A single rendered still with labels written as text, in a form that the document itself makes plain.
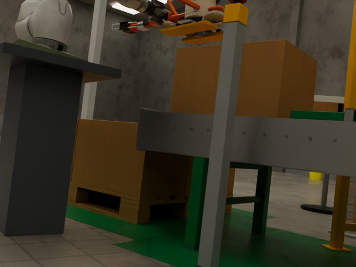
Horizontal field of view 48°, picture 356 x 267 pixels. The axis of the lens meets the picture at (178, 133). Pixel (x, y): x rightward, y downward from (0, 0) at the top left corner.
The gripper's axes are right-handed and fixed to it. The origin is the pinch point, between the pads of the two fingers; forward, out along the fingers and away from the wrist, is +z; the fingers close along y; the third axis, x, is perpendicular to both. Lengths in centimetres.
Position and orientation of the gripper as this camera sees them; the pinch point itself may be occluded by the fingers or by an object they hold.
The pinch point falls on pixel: (166, 17)
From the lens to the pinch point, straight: 251.6
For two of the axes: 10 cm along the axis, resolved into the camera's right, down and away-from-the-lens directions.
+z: 6.1, 1.0, 7.9
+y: -1.2, 9.9, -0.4
